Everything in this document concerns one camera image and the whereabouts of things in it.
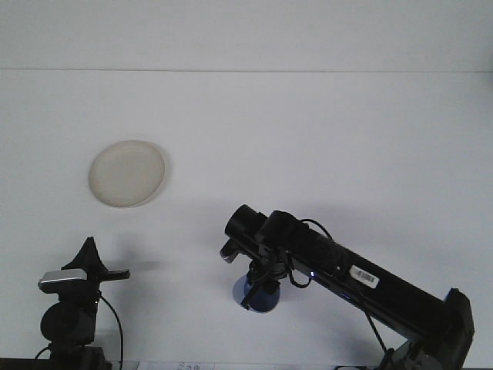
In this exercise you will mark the pale blue cup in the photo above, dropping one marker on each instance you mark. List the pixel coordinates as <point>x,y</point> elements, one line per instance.
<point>266,302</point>

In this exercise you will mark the pale round plate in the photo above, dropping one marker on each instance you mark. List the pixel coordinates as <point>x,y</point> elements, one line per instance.
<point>127,173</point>

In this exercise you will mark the white printed paper sheet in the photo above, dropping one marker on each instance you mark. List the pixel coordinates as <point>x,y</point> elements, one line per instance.
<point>185,366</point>

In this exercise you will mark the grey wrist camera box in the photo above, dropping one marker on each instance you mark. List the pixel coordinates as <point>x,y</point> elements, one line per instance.
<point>61,280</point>
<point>229,254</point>

